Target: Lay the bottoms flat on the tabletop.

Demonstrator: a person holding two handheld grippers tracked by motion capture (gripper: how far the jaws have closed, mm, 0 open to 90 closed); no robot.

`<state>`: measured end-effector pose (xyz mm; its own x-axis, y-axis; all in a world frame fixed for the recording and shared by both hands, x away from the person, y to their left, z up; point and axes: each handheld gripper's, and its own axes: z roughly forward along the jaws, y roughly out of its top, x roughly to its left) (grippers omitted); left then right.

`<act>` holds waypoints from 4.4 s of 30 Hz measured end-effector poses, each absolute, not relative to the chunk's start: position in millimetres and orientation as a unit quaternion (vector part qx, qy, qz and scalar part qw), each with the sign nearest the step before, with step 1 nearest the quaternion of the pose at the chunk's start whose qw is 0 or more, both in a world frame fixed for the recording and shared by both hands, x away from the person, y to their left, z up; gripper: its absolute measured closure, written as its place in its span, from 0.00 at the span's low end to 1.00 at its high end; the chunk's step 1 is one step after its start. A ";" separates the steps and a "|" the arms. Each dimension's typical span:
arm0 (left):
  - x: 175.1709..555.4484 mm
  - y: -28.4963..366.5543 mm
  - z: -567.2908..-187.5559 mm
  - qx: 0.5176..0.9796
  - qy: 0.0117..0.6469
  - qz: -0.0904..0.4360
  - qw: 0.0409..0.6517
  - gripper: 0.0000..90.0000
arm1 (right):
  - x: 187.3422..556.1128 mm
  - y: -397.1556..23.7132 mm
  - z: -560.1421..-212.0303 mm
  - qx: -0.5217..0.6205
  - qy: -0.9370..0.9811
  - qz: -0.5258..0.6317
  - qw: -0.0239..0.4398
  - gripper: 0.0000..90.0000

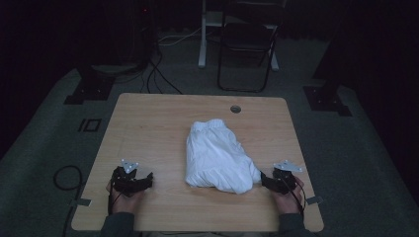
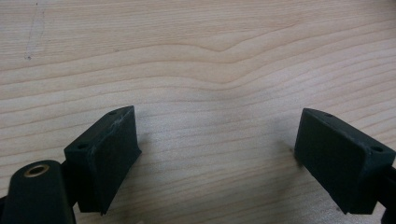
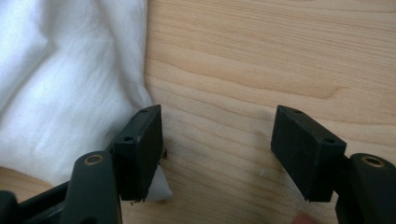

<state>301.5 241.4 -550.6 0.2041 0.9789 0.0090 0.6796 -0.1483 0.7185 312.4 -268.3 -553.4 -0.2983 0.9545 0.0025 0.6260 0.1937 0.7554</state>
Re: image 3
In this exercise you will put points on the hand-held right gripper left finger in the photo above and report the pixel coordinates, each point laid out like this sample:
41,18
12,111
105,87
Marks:
140,158

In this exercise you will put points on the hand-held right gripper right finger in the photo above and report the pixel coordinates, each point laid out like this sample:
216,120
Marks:
306,158

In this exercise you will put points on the white cloth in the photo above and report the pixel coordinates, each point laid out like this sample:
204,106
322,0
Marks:
62,93

